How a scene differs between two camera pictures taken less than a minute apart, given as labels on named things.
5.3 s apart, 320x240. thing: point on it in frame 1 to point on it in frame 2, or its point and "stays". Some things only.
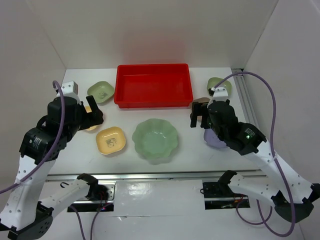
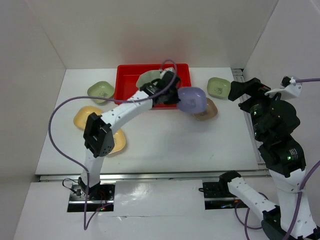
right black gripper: x=202 y=110 to x=251 y=86
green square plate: x=213 y=81 stays
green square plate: x=102 y=91 stays
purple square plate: x=212 y=140 to x=192 y=99
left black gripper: x=92 y=118 to x=174 y=100
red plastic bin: x=153 y=85 stays
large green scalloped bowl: x=155 y=139 to x=148 y=76
